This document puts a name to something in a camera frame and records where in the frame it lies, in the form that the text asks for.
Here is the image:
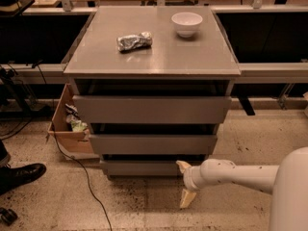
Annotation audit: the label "grey drawer cabinet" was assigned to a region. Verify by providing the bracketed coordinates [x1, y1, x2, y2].
[64, 6, 240, 164]

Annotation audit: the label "small black floor object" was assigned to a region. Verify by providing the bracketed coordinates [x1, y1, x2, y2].
[0, 208, 18, 226]

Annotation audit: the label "grey middle drawer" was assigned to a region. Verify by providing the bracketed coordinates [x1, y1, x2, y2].
[89, 135, 218, 155]

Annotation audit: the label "black leather shoe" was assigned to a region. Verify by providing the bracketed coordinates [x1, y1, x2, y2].
[0, 164, 46, 194]

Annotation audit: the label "black tripod stand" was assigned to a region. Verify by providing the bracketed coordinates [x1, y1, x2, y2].
[0, 66, 51, 117]

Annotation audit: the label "crumpled wrappers in box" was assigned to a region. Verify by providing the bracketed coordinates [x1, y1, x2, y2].
[64, 104, 88, 132]

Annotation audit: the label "brown cardboard box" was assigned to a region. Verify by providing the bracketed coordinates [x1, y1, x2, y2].
[48, 84, 94, 158]

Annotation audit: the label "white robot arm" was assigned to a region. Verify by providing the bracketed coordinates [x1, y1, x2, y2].
[177, 147, 308, 231]

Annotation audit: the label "black floor cable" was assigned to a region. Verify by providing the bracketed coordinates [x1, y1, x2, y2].
[32, 60, 114, 231]

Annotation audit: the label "grey top drawer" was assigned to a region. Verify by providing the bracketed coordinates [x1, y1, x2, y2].
[73, 95, 231, 124]

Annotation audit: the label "grey drawer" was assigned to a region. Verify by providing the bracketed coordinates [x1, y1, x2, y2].
[100, 160, 181, 177]
[73, 95, 231, 124]
[89, 135, 218, 155]

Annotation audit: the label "crumpled silver foil bag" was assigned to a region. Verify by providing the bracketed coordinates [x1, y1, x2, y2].
[116, 32, 153, 52]

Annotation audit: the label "grey bottom drawer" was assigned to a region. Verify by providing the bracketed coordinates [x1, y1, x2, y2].
[100, 160, 181, 177]

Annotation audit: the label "white ceramic bowl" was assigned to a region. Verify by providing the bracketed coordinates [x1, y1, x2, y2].
[171, 13, 203, 38]

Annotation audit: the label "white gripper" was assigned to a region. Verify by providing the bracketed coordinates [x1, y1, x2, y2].
[176, 159, 236, 209]

